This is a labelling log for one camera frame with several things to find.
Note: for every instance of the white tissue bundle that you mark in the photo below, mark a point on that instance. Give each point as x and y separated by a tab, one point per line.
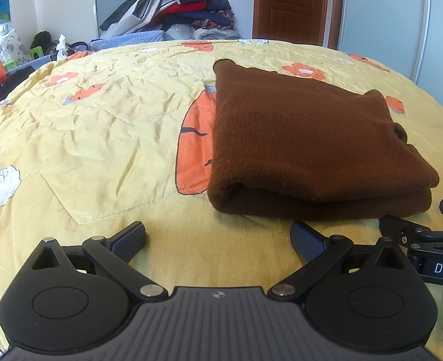
61	48

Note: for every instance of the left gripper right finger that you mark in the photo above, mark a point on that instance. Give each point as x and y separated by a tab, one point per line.
363	297

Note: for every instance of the brown wooden door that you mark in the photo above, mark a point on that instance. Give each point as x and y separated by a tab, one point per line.
313	22

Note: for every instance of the pile of dark clothes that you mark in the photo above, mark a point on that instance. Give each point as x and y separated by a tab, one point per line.
178	19

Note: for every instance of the black bag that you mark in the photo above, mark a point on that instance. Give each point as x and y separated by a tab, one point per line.
45	41

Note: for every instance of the brown knitted sweater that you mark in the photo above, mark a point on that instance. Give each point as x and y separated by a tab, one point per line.
298	148

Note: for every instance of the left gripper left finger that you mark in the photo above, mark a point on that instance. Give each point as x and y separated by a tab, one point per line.
75	297

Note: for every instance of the grey framed panel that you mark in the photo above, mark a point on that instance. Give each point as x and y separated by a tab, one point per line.
102	10

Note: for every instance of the green plastic stool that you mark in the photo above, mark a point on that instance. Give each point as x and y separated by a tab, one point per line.
35	54

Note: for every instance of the blue quilted blanket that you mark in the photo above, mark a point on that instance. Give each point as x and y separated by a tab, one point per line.
102	44

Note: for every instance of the floral white pillow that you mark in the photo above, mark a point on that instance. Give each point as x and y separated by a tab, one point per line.
12	49

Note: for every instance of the white sliding wardrobe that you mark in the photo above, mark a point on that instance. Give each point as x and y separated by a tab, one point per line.
404	35

